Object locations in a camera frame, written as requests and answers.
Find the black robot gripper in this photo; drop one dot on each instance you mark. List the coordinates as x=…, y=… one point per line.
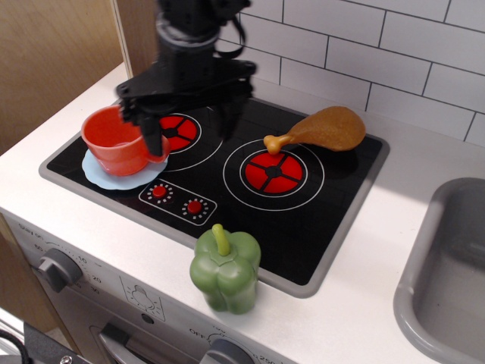
x=187, y=73

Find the red plastic cup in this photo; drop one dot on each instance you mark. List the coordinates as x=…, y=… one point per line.
x=118, y=146

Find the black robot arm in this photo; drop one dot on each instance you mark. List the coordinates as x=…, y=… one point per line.
x=196, y=18

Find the light blue plastic plate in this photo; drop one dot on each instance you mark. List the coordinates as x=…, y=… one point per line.
x=97, y=175

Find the black toy stove top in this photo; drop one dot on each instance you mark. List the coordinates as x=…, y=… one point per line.
x=299, y=204

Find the brown toy chicken drumstick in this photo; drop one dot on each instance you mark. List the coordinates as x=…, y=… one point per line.
x=336, y=128

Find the green toy bell pepper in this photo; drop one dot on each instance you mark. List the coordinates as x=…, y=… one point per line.
x=225, y=269

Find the wooden side panel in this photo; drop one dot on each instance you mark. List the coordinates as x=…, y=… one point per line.
x=52, y=51

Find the grey timer knob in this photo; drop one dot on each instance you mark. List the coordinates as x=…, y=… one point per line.
x=59, y=270

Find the grey oven knob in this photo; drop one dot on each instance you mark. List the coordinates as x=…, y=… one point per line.
x=224, y=352

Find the grey toy sink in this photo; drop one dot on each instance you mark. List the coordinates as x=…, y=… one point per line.
x=439, y=301

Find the grey oven door handle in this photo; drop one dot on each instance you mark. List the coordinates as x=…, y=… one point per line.
x=114, y=341

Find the black metal bracket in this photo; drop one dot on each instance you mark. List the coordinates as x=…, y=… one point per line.
x=33, y=346

